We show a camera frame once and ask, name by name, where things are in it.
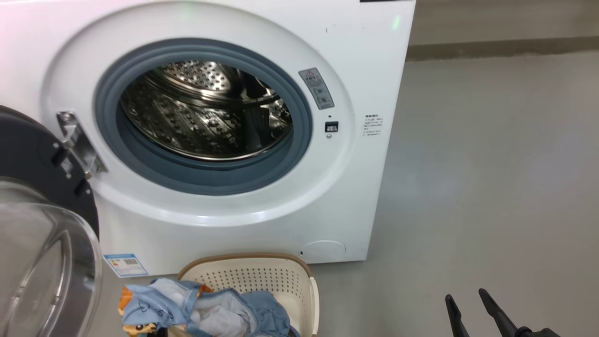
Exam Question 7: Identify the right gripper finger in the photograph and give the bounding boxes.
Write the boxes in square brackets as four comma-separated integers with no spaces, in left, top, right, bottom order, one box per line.
[478,288,520,337]
[445,294,470,337]

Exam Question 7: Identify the blue patterned garment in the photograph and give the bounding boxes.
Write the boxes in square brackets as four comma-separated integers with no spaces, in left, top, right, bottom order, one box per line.
[117,278,300,337]

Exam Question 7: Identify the black round glass washer door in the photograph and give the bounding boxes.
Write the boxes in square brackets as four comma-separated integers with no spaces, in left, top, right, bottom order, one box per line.
[0,105,103,337]

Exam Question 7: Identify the cream perforated laundry basket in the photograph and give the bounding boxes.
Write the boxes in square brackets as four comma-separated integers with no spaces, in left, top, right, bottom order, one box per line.
[178,253,320,337]

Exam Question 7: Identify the white front-load washing machine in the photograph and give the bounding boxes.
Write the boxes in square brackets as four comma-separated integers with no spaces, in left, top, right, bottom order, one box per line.
[0,0,416,278]

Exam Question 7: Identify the grey rubber door gasket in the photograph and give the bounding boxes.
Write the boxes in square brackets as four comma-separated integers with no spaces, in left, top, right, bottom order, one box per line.
[94,38,313,196]

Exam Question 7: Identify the metal door hinge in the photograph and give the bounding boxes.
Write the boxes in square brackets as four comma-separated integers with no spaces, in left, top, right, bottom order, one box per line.
[56,111,108,178]

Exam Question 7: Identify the round filter cover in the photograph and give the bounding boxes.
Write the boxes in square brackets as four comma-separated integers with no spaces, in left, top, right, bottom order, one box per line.
[299,240,347,263]

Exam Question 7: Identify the small printed text label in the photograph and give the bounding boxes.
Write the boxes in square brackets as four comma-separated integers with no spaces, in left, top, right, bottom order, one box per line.
[364,114,385,137]

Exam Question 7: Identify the grey warning sticker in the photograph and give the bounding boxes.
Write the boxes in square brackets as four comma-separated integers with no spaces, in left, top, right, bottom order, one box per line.
[299,68,335,110]

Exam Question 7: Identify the steel washer drum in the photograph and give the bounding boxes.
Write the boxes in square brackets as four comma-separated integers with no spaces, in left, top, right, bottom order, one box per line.
[120,60,293,161]

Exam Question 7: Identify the blue energy label sticker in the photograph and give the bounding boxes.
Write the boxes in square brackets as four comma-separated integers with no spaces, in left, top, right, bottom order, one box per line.
[103,254,148,278]

